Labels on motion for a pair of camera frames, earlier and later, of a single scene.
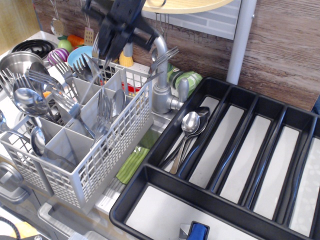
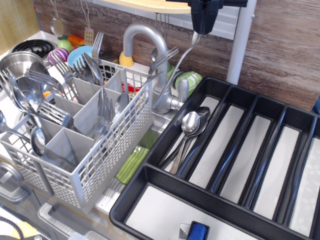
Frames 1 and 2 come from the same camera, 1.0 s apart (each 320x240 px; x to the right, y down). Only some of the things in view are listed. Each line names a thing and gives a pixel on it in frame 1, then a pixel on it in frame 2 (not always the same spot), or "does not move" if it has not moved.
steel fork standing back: [95, 51] does not move
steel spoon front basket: [38, 144] does not move
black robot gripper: [121, 20] -> [206, 8]
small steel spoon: [103, 69] -> [195, 38]
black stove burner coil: [40, 47] does not move
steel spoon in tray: [189, 124] does not move
